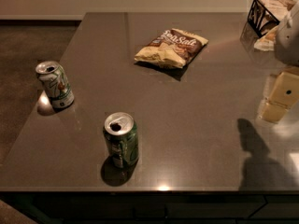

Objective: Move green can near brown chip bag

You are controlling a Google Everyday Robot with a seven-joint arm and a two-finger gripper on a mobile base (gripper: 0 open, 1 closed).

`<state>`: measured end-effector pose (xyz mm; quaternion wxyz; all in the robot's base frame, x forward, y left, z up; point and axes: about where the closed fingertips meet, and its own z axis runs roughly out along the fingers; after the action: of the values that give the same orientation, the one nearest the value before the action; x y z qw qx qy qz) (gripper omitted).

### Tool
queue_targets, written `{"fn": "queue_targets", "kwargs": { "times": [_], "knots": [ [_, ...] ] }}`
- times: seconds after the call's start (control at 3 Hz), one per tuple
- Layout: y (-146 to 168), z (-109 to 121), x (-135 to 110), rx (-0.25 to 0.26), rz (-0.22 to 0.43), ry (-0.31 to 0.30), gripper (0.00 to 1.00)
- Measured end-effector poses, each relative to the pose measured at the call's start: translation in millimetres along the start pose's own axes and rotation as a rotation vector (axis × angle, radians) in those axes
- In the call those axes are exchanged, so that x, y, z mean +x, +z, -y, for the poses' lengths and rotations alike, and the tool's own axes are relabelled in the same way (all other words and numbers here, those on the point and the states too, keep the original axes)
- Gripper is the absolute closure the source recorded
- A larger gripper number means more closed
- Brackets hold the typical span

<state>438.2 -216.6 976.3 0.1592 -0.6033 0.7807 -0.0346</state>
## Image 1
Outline green soda can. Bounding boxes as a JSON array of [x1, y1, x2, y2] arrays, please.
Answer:
[[103, 112, 139, 169]]

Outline white paper napkins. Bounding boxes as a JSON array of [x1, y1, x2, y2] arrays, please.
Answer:
[[253, 0, 296, 51]]

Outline white green 7up can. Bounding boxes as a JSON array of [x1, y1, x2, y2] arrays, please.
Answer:
[[36, 61, 75, 109]]

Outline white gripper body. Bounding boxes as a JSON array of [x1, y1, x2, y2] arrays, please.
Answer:
[[275, 1, 299, 66]]

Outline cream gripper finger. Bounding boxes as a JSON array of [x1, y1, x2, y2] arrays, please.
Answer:
[[260, 66, 299, 123]]

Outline brown sea salt chip bag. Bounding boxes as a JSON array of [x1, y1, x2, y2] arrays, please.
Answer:
[[135, 28, 208, 69]]

